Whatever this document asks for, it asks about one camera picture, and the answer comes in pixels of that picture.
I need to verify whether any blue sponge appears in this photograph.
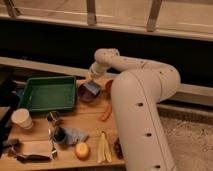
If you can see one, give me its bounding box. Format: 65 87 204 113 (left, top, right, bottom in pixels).
84 81 101 96

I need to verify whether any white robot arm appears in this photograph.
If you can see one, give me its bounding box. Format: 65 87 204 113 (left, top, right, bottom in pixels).
89 49 181 171

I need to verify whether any red round object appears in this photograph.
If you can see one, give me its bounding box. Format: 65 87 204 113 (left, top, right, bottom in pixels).
105 80 113 93

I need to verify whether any orange carrot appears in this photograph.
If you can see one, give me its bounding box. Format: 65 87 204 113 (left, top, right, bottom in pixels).
100 103 112 121

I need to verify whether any green plastic tray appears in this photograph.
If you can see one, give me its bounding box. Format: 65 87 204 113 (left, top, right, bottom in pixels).
19 76 76 113

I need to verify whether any small metal cup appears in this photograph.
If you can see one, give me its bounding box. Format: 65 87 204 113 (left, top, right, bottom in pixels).
47 111 60 125

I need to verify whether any blue grey cloth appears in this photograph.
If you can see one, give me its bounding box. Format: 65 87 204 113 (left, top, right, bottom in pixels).
65 128 89 145

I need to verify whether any yellow red apple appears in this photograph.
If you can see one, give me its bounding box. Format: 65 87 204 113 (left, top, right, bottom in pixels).
75 142 90 160

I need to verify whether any white paper cup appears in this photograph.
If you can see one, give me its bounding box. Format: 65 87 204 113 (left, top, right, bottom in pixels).
11 108 33 129

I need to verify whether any dark tool on table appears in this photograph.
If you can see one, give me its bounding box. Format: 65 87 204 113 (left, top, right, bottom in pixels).
16 154 51 163

